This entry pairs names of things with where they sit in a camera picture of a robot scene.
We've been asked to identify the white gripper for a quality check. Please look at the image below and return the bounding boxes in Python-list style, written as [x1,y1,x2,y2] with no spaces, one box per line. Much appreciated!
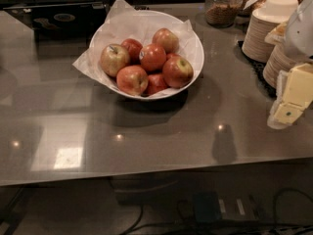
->
[264,0,313,129]

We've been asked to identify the red-yellow apple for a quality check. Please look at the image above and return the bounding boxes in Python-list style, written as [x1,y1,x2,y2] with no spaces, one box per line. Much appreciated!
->
[162,56,194,88]

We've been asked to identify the small red apple hidden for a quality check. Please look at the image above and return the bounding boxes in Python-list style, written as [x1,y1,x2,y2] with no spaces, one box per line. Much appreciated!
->
[166,53,180,60]

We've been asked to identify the red apple back right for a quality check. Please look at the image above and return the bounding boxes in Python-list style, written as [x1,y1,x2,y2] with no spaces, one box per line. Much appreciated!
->
[152,28,179,53]

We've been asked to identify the red apple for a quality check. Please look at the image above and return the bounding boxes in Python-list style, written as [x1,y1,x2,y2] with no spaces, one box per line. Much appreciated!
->
[139,43,166,72]
[145,73,168,96]
[116,66,149,96]
[152,28,179,53]
[121,38,143,64]

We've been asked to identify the red apple bottom front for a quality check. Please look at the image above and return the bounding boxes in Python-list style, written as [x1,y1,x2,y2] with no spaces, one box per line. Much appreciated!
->
[145,73,168,96]

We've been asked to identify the red apple centre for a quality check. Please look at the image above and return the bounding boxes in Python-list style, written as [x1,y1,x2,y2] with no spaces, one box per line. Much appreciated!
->
[139,43,166,72]

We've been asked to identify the white bowl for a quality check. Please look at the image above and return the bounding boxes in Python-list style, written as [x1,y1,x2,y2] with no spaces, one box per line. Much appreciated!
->
[88,9,205,102]

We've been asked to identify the red apple back left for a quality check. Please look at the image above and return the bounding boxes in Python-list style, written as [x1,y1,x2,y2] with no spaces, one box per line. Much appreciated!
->
[121,38,143,64]

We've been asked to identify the yellow-red apple far left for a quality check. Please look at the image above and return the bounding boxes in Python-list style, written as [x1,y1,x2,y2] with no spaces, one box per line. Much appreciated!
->
[99,44,130,77]

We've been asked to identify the front stack paper plates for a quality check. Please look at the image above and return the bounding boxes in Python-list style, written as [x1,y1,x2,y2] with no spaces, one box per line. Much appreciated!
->
[263,44,295,88]

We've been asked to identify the stack paper plates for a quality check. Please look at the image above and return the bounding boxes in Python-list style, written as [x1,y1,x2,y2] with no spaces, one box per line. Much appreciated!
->
[263,44,295,88]
[242,8,288,63]

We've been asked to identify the black mat under plates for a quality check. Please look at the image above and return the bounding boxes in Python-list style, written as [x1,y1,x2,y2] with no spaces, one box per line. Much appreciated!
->
[238,40,276,99]

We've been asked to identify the rear stack paper plates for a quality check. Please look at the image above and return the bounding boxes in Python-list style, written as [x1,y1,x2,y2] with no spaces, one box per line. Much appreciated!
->
[242,8,288,63]

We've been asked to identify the glass jar with cereal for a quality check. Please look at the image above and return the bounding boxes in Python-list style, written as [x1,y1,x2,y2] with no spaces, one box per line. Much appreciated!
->
[204,0,243,27]

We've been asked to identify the black power adapter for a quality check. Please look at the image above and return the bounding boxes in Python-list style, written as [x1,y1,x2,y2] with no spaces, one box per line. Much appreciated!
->
[193,192,222,223]

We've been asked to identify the white paper liner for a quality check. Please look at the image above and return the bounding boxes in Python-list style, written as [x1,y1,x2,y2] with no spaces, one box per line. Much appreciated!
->
[71,0,201,100]

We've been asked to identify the black cable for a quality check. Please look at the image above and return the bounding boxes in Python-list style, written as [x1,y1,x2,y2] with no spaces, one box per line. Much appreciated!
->
[116,187,313,235]

